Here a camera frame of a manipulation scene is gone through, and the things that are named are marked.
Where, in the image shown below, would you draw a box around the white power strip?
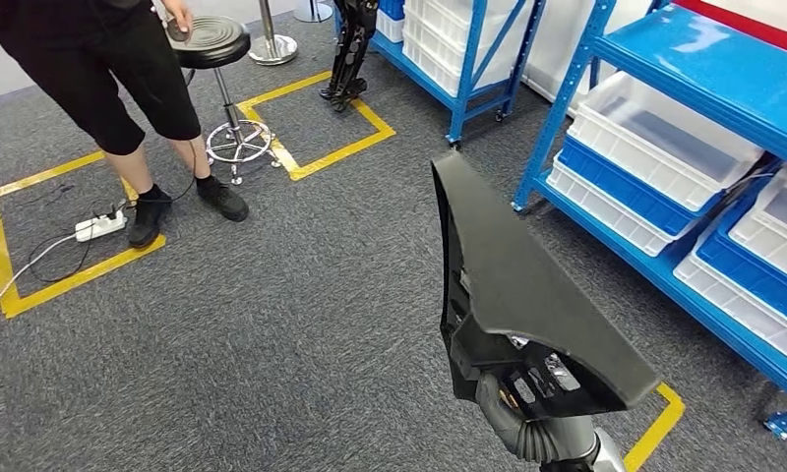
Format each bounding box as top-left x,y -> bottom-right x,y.
74,209 -> 129,244

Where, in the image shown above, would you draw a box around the chrome stanchion post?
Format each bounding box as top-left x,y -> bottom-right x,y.
248,0 -> 299,67
293,0 -> 334,24

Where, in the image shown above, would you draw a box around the thin black cable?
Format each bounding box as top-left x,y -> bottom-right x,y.
27,217 -> 101,284
109,140 -> 201,219

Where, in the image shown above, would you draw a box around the black plastic plate bracket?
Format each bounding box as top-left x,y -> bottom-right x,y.
430,150 -> 661,422

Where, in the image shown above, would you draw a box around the white power cable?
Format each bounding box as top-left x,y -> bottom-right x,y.
0,231 -> 79,325

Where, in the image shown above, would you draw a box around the person's hand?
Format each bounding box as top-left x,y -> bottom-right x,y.
161,0 -> 194,35

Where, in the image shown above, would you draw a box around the blue metal shelf rack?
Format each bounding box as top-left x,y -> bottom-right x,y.
512,0 -> 787,441
333,0 -> 548,146

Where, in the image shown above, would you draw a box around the black humanoid robot legs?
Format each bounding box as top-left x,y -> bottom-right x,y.
320,0 -> 381,113

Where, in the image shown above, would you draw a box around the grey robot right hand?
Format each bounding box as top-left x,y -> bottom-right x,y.
475,337 -> 598,450

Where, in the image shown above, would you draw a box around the red barrier belt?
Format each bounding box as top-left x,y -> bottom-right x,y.
673,0 -> 787,60

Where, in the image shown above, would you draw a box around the yellow floor tape square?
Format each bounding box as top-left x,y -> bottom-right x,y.
0,150 -> 168,321
236,70 -> 396,182

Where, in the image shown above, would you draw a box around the person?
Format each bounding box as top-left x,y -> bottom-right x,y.
0,0 -> 250,250

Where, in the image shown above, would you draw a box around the black round stool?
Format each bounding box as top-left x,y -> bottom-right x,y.
169,15 -> 282,187

